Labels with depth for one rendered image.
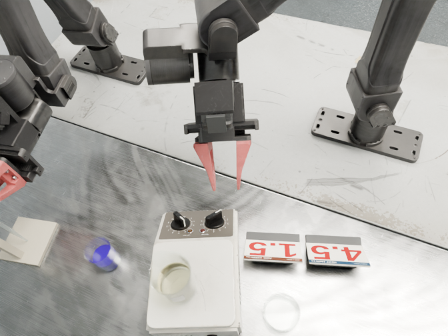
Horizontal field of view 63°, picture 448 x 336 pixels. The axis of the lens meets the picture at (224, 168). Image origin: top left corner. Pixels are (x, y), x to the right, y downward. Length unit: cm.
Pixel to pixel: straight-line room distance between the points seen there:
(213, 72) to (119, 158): 34
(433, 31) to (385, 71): 196
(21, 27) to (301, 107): 52
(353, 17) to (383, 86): 194
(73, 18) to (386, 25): 55
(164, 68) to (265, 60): 43
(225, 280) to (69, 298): 28
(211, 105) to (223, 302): 26
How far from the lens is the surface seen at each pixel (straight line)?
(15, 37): 68
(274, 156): 72
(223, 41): 45
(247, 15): 45
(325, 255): 61
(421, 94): 87
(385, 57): 59
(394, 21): 55
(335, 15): 255
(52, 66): 71
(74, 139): 84
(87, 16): 82
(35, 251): 74
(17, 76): 65
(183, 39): 50
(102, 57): 90
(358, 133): 73
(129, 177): 74
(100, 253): 66
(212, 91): 42
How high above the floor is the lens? 150
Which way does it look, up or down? 58 degrees down
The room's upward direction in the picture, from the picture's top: 10 degrees counter-clockwise
